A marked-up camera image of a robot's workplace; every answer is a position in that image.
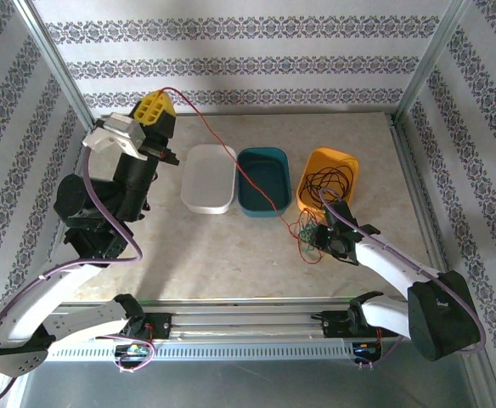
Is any thin green cable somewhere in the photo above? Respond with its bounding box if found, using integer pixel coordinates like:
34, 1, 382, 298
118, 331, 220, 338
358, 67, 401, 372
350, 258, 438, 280
295, 211, 322, 252

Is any thin red cable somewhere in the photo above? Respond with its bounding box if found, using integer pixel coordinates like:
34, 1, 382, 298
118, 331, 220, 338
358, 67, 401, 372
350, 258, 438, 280
161, 87, 324, 265

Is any thin black cable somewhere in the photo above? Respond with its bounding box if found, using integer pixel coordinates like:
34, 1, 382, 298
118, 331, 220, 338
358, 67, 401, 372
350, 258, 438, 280
304, 164, 358, 210

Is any white plastic tray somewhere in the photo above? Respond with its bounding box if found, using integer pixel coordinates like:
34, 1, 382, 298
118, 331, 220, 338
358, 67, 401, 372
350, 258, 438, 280
180, 144, 237, 215

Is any orange plastic tray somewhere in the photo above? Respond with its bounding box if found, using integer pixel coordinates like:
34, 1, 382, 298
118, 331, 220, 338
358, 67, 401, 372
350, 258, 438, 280
296, 147, 361, 213

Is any teal plastic tray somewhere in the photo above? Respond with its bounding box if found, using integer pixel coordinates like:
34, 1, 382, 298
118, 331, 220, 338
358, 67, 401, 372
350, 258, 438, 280
235, 146, 292, 220

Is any small electronics board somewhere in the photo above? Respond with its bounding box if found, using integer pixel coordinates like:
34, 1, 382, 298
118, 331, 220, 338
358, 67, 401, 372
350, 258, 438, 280
352, 339, 384, 363
114, 343, 156, 363

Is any grey metal sheet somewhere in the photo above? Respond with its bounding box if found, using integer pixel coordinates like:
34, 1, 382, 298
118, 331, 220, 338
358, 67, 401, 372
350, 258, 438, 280
18, 359, 487, 408

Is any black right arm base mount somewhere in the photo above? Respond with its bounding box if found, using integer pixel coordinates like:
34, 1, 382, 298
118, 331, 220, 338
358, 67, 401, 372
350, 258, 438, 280
311, 309, 359, 339

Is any aluminium frame post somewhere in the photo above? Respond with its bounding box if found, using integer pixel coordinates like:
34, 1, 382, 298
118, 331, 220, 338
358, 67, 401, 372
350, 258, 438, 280
392, 0, 476, 124
12, 0, 99, 131

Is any thin aluminium back rail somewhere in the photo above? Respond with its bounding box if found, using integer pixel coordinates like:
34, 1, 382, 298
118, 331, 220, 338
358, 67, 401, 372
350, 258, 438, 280
175, 110, 397, 118

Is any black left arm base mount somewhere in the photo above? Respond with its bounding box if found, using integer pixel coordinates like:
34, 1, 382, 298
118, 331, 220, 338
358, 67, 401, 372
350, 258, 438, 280
120, 312, 173, 341

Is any slotted grey cable duct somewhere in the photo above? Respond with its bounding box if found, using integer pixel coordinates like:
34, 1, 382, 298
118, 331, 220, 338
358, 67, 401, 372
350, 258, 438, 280
46, 342, 402, 362

